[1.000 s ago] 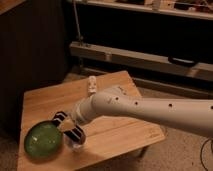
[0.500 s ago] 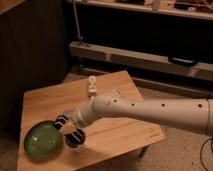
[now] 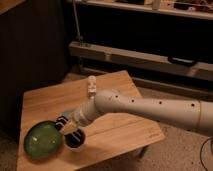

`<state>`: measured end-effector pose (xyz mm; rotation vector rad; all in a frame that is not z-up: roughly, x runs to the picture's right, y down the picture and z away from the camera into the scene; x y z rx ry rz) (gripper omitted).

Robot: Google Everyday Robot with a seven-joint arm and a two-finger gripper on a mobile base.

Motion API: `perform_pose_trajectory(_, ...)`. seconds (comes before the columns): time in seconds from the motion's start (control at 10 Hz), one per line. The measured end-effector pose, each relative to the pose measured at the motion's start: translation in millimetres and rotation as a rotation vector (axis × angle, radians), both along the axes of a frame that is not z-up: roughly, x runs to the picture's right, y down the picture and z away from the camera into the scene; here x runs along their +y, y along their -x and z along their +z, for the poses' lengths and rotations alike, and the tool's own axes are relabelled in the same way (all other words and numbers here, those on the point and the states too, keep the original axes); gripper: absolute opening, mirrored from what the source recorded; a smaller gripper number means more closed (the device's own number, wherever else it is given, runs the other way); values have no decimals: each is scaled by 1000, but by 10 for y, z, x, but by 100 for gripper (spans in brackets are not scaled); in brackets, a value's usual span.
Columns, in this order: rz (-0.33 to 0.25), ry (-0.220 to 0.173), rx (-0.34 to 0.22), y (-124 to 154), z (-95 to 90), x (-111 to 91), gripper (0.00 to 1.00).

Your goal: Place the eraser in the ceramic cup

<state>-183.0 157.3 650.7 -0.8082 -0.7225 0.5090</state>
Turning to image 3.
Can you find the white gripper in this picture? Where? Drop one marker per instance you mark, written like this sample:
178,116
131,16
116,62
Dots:
69,126

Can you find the metal stand pole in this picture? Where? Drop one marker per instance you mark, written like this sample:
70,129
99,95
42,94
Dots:
79,36

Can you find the black handle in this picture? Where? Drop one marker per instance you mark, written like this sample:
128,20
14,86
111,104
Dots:
181,62

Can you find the green plate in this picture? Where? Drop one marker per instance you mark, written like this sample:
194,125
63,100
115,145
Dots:
42,140

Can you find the black striped eraser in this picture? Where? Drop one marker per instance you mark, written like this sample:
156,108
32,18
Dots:
59,123

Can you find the wooden table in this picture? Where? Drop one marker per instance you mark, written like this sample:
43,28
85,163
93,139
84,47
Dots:
108,137

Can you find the white ceramic cup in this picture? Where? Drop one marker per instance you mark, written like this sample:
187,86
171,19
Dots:
76,139

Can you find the blue sponge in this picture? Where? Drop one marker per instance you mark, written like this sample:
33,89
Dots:
66,114

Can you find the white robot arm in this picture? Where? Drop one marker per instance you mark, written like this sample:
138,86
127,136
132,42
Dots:
196,116

